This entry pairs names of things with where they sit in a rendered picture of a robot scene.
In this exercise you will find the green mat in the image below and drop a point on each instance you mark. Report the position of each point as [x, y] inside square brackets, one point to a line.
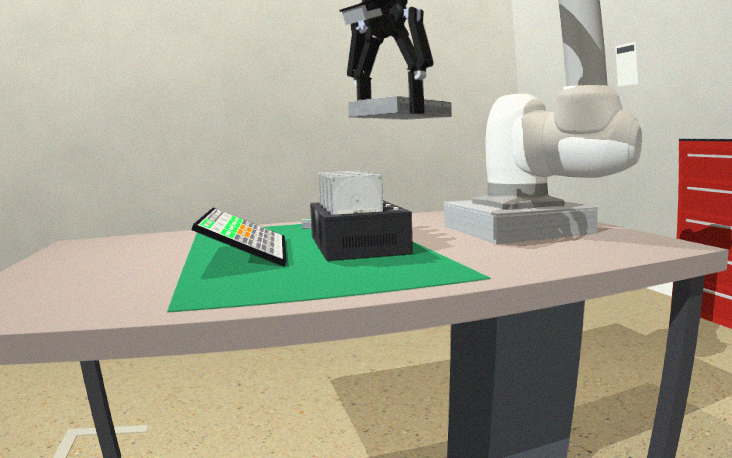
[216, 275]

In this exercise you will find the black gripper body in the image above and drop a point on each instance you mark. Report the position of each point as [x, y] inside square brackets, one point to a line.
[395, 8]

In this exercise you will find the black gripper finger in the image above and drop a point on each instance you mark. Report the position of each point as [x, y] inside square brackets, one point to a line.
[370, 46]
[421, 49]

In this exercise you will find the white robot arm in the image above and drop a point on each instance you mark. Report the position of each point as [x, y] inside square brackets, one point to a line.
[589, 135]

